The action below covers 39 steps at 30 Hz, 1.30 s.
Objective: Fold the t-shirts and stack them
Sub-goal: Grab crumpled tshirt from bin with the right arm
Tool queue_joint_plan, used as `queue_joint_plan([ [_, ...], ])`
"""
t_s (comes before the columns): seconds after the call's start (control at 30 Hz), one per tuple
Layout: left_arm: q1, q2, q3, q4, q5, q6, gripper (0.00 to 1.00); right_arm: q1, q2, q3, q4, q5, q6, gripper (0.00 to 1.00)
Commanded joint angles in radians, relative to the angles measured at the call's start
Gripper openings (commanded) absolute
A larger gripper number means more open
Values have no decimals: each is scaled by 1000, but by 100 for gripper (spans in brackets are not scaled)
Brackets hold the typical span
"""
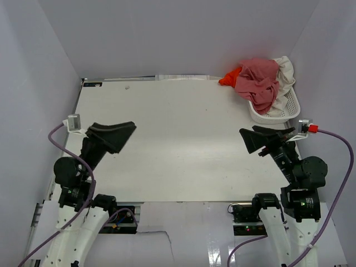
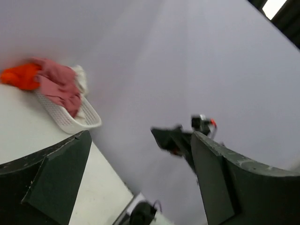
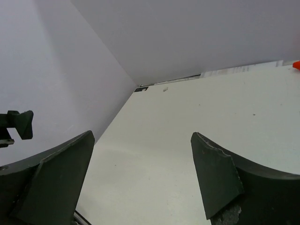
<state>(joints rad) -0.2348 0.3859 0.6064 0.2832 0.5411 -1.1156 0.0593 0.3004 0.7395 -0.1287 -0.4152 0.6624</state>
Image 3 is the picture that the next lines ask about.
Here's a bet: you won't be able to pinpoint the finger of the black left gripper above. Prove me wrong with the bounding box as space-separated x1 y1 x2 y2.
0 110 33 148

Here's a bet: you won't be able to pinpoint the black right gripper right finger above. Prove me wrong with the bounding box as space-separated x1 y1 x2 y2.
191 132 300 225

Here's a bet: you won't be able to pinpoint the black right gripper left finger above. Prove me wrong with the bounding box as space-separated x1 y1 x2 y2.
0 130 95 225

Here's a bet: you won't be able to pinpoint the orange t shirt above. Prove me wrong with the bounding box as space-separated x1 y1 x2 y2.
292 61 300 70

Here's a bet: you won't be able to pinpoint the black corner label plate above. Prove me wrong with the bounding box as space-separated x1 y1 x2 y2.
135 87 148 92

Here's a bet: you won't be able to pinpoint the printed paper sheets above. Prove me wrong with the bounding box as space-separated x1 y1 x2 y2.
200 60 295 78

